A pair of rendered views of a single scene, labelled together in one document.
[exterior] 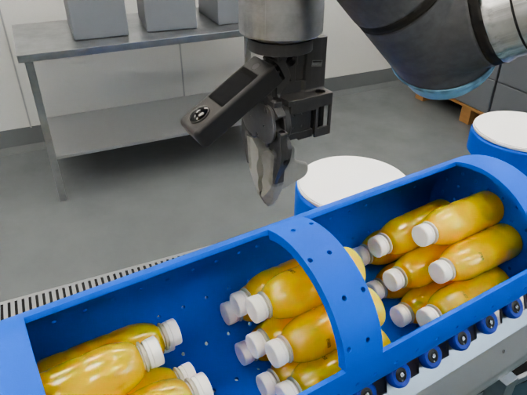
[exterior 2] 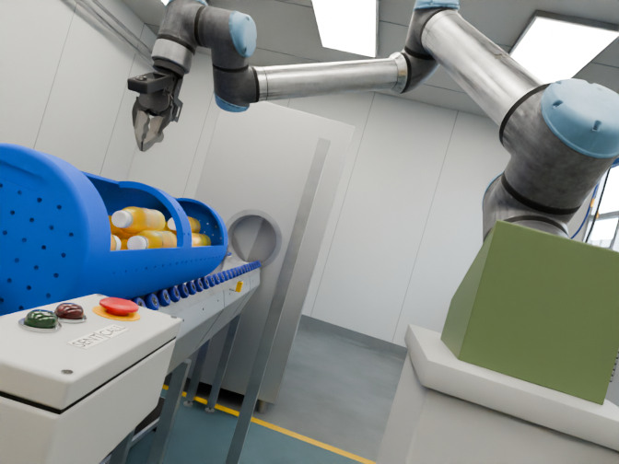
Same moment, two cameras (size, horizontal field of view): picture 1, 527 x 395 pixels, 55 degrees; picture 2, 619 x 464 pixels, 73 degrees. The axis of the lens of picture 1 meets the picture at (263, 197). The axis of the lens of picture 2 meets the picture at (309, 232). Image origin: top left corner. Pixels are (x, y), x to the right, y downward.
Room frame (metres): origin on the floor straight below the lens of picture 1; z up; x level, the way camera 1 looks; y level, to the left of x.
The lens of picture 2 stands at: (-0.35, 0.57, 1.22)
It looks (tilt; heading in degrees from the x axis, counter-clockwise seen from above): 1 degrees up; 304
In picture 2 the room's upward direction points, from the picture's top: 16 degrees clockwise
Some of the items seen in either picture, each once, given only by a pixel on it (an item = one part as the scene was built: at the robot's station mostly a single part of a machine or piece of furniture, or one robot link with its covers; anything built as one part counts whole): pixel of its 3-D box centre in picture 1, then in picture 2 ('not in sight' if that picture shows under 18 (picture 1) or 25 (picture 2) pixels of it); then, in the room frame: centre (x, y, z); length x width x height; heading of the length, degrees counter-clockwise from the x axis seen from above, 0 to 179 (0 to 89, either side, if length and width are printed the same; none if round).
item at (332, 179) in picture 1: (354, 183); not in sight; (1.06, -0.22, 1.03); 0.28 x 0.28 x 0.01
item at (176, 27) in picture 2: not in sight; (183, 24); (0.55, -0.02, 1.63); 0.10 x 0.09 x 0.12; 25
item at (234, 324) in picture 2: not in sight; (223, 363); (1.33, -1.43, 0.31); 0.06 x 0.06 x 0.63; 31
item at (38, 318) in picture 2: not in sight; (41, 319); (-0.03, 0.40, 1.11); 0.02 x 0.02 x 0.01
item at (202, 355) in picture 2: not in sight; (202, 356); (1.45, -1.36, 0.31); 0.06 x 0.06 x 0.63; 31
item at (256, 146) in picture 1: (273, 164); (145, 133); (0.57, -0.01, 1.35); 0.06 x 0.03 x 0.09; 121
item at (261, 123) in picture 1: (285, 88); (163, 92); (0.56, -0.02, 1.46); 0.09 x 0.08 x 0.12; 121
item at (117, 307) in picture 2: not in sight; (118, 307); (0.00, 0.32, 1.11); 0.04 x 0.04 x 0.01
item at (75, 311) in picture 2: not in sight; (69, 310); (-0.01, 0.37, 1.11); 0.02 x 0.02 x 0.01
